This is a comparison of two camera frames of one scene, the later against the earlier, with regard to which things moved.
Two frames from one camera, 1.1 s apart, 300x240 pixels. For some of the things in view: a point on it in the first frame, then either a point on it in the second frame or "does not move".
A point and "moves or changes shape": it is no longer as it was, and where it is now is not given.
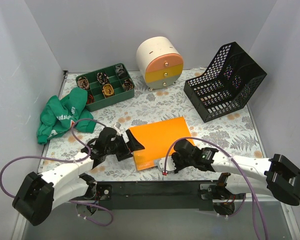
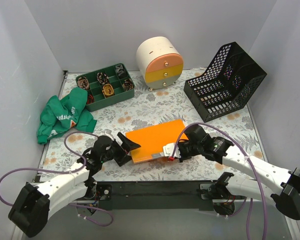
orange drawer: [164, 61] does not move
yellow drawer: [163, 73] does not move
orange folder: [156, 138] moves or changes shape
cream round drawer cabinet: [160, 62] does not move
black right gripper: [176, 162] -> [181, 152]
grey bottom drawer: [162, 83] does not move
